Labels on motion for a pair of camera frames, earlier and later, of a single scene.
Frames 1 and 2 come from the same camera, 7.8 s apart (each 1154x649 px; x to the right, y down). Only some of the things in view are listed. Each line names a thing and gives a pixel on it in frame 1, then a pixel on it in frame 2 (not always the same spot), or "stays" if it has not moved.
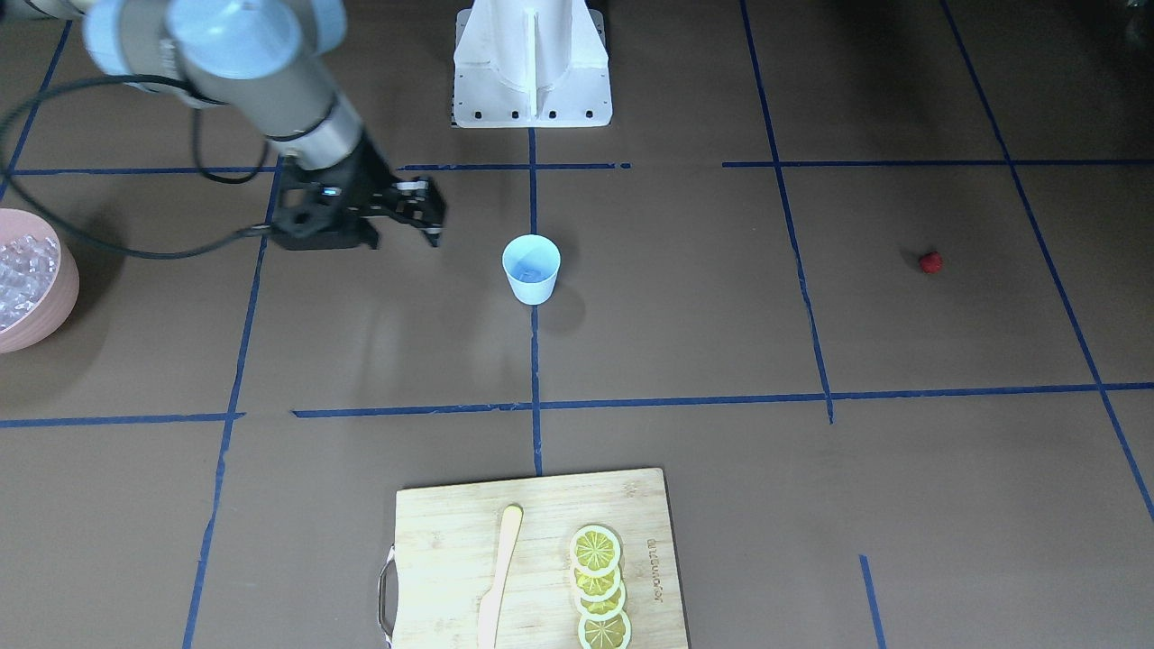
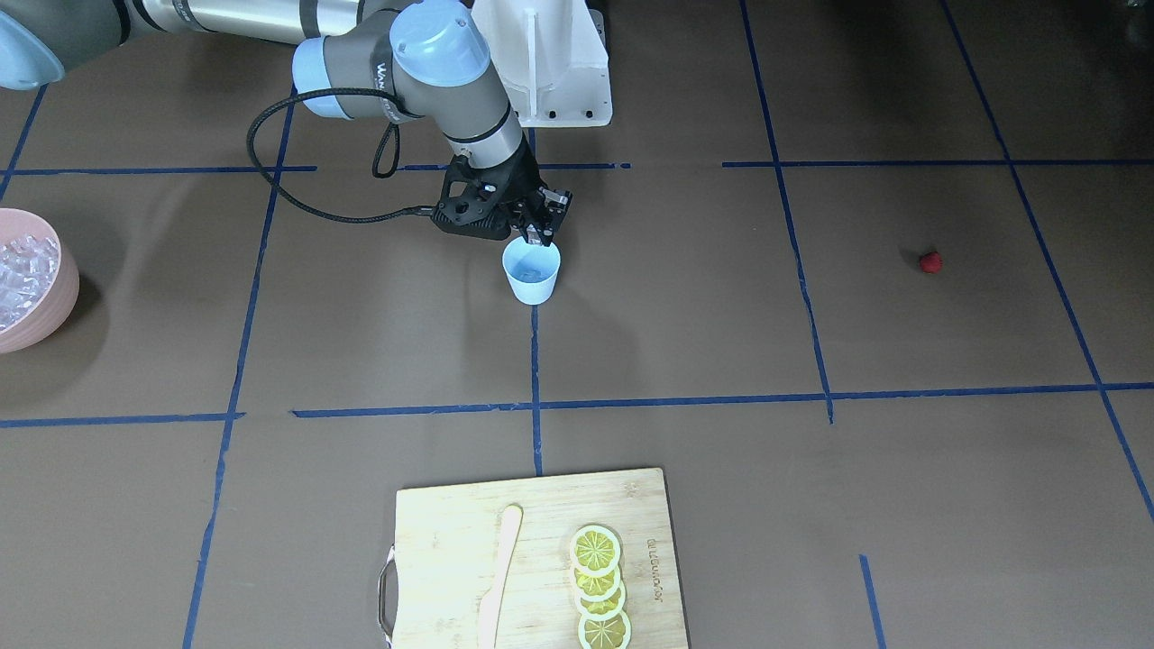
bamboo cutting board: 447,550 stays
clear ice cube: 530,271 stays
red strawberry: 931,262 stays
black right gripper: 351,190 → 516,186
